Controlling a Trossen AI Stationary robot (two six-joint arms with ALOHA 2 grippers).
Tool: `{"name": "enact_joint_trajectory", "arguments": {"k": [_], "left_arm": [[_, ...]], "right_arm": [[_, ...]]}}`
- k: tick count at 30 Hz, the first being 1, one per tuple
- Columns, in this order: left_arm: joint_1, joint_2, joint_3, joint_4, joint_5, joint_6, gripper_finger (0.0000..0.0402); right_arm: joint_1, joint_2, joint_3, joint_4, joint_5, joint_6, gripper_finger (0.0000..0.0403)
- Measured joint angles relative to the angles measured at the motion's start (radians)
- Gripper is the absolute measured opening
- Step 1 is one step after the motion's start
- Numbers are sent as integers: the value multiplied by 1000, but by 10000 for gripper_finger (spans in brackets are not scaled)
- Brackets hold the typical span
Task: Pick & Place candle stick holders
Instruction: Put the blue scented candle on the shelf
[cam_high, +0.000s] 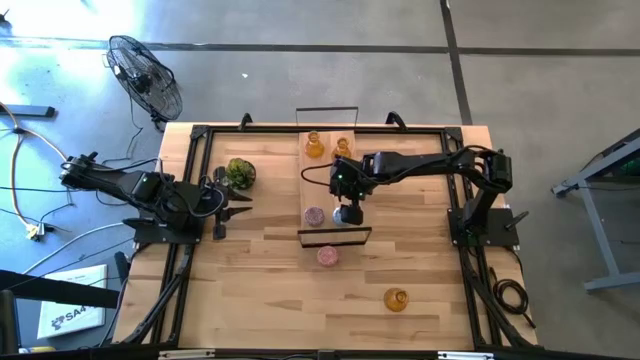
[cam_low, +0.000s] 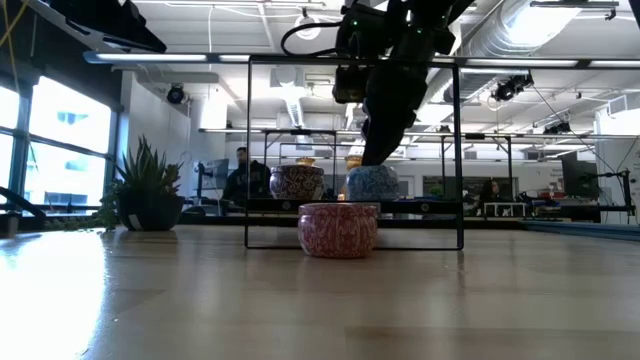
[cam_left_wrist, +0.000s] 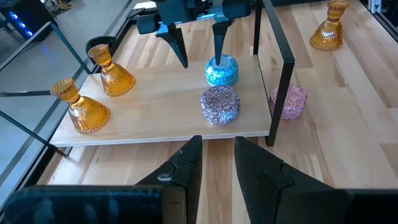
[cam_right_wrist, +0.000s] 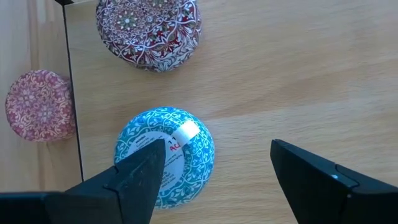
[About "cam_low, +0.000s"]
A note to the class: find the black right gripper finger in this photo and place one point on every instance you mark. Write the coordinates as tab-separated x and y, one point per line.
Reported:
387	145

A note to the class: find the blue patterned candle tin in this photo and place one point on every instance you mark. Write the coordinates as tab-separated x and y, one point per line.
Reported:
372	184

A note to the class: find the purple patterned candle tin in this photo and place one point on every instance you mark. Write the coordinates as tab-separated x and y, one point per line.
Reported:
297	182

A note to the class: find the red patterned candle tin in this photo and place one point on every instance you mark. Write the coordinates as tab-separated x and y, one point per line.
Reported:
337	230

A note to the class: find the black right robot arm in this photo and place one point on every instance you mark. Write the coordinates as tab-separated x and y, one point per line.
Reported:
415	30

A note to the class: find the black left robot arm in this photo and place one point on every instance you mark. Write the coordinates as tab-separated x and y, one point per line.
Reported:
110	20

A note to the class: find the black background robot arm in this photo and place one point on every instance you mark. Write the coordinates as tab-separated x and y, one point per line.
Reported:
525	192

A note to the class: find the person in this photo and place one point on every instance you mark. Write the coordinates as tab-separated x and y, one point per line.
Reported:
490	190
250	182

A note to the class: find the long ceiling light strip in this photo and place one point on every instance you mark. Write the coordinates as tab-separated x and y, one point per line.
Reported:
520	63
150	57

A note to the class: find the black computer monitor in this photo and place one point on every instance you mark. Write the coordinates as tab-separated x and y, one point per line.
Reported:
580	175

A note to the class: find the black ceiling spotlight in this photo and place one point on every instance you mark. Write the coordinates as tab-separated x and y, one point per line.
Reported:
175	94

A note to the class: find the potted green succulent plant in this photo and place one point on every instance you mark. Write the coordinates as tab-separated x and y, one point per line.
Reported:
145	175

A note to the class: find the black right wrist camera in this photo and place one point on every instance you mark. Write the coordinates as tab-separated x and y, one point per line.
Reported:
350	85

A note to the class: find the wooden shelf with black frame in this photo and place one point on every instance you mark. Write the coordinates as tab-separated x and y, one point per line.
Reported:
425	207

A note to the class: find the black rig camera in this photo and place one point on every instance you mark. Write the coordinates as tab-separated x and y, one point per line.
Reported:
510	87

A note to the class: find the silver ventilation duct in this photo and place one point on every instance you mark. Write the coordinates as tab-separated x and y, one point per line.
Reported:
500	35

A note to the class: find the black metal table frame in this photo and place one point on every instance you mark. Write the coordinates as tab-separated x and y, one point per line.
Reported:
275	220

